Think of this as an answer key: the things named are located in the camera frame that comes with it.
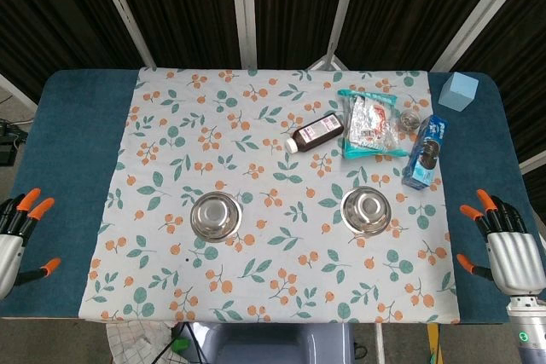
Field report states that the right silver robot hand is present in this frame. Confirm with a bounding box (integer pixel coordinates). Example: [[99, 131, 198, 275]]
[[456, 188, 546, 296]]

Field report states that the brown medicine bottle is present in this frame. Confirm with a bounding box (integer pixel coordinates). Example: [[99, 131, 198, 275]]
[[284, 112, 345, 154]]

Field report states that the floral print tablecloth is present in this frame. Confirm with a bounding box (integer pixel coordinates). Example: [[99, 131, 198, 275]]
[[78, 66, 462, 325]]

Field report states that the black power strip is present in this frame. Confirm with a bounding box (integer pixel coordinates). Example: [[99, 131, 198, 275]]
[[0, 120, 27, 167]]

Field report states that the teal blue table cover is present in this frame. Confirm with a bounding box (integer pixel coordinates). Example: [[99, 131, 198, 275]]
[[0, 68, 546, 325]]

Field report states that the blue cookie box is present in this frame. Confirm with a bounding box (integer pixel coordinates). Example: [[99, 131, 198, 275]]
[[402, 114, 450, 191]]

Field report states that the white partition frame post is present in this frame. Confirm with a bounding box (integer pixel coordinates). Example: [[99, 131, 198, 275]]
[[306, 0, 363, 71], [89, 0, 157, 69], [229, 0, 258, 70], [429, 0, 534, 73]]

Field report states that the light blue foam cube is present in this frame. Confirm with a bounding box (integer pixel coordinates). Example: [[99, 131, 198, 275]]
[[438, 72, 478, 113]]

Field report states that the stainless steel bowl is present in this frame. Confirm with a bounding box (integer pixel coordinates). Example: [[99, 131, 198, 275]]
[[189, 192, 243, 242], [340, 187, 392, 236]]

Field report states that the black floor cable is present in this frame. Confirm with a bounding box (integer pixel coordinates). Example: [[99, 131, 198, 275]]
[[155, 321, 204, 364]]

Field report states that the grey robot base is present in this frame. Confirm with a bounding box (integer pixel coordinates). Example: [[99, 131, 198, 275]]
[[194, 321, 355, 364]]

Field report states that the white partition frame rail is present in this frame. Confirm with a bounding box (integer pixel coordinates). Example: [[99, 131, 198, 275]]
[[518, 150, 546, 174], [0, 72, 38, 112]]

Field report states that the white table leg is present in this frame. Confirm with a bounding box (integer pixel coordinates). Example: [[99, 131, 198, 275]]
[[375, 323, 386, 364]]

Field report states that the small clear glass cup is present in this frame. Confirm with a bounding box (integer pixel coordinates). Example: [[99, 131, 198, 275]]
[[398, 109, 421, 132]]

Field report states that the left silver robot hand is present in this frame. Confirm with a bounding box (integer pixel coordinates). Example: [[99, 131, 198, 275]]
[[0, 188, 62, 301]]

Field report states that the teal-edged snack packet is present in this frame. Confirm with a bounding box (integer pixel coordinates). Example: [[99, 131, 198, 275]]
[[337, 88, 407, 159]]

